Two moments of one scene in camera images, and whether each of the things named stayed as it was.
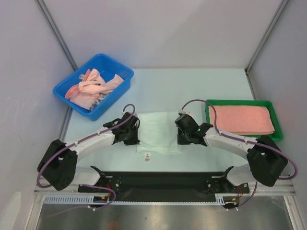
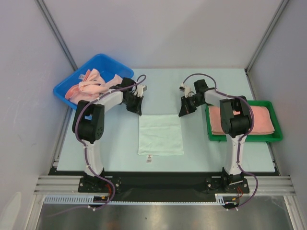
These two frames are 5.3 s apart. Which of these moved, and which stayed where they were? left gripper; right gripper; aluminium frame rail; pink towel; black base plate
Moved: left gripper; right gripper
Stayed: black base plate; pink towel; aluminium frame rail
